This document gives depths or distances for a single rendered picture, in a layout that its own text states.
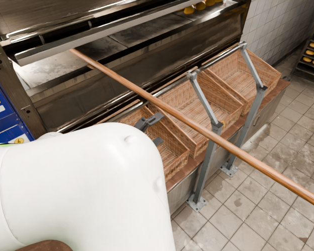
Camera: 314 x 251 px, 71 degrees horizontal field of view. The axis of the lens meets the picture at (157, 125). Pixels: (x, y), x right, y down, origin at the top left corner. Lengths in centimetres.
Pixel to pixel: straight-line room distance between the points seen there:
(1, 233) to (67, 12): 92
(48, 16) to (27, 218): 88
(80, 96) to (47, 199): 108
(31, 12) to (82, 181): 87
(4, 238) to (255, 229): 191
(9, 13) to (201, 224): 176
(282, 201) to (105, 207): 210
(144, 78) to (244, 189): 133
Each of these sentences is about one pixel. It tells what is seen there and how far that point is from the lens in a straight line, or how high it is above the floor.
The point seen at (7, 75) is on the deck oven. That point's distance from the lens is 109.
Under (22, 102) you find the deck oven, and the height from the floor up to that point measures 116.
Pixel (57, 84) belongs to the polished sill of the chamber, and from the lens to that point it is 118.
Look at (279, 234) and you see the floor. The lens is 212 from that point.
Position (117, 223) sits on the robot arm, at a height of 160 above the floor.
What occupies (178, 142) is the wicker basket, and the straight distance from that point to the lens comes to 140.
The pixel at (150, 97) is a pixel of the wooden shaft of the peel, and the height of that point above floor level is 120.
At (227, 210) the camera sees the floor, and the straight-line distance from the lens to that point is 205.
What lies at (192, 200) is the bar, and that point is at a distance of 201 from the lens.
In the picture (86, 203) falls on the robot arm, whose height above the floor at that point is 161.
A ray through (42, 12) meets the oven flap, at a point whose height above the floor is 150.
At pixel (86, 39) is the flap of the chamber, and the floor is 141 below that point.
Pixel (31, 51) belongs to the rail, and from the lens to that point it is 92.
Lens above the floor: 182
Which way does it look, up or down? 47 degrees down
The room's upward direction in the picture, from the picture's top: straight up
